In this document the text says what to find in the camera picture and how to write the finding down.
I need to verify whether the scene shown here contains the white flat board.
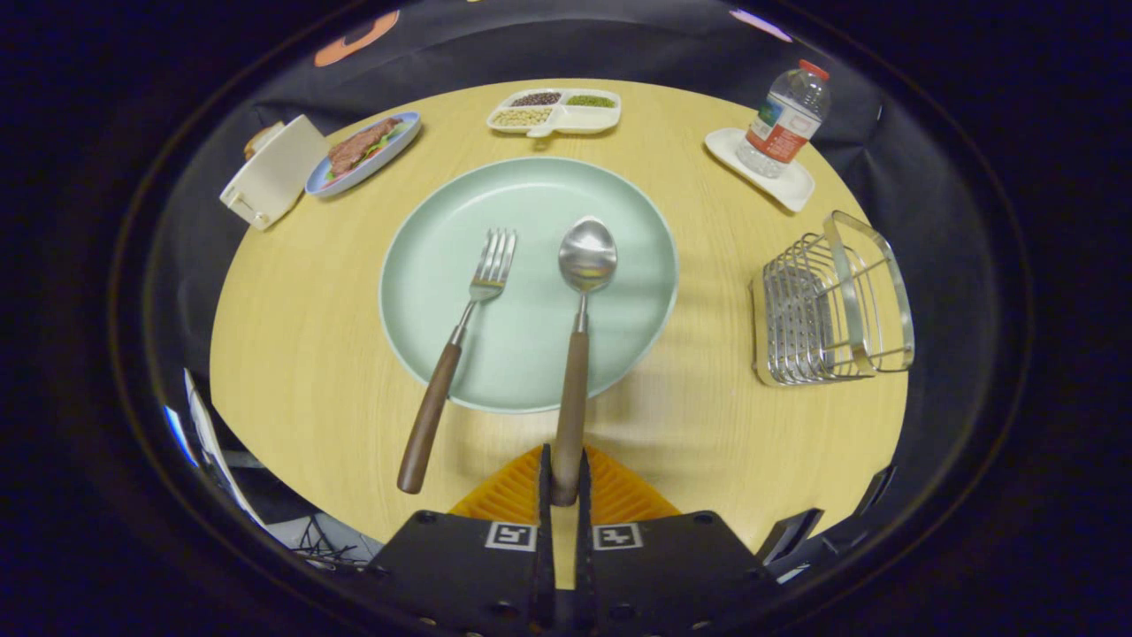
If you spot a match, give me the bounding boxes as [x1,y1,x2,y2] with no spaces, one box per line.
[164,367,268,533]

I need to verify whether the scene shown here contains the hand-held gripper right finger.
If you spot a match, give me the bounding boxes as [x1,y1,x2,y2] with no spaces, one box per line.
[575,445,772,637]

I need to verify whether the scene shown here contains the spoon with brown wooden handle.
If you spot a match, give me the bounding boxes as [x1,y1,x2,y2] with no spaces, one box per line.
[550,217,619,507]

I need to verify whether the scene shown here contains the white square coaster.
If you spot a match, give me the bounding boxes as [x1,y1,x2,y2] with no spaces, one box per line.
[704,127,816,213]

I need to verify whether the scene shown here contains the white toaster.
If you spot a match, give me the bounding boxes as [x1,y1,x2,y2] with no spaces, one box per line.
[219,115,329,232]

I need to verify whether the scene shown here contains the clear water bottle red cap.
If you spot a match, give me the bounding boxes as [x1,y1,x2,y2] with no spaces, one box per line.
[736,59,832,180]

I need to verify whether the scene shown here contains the white divided dish with grains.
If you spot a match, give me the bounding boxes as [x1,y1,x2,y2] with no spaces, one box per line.
[486,88,623,140]

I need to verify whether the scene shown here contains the toasted bread slice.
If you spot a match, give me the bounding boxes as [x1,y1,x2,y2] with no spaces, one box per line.
[244,124,286,161]

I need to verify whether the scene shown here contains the metal wire basket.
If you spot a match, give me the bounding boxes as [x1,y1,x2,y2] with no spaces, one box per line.
[751,211,916,388]

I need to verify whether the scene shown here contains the fork with brown wooden handle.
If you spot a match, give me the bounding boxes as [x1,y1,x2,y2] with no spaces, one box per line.
[396,228,518,495]

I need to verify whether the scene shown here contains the pale green plate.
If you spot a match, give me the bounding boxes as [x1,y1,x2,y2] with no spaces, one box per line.
[379,157,680,415]

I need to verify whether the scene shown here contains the blue rimmed plate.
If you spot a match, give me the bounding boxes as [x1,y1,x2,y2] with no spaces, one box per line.
[305,111,423,198]

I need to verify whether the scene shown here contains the brown steak with vegetables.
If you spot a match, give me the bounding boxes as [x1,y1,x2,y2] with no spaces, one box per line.
[327,118,404,177]

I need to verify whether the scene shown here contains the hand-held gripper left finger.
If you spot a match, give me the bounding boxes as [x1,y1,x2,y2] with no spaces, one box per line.
[367,444,556,637]

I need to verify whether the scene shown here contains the black cables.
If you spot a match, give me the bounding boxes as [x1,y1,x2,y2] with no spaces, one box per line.
[290,518,379,569]

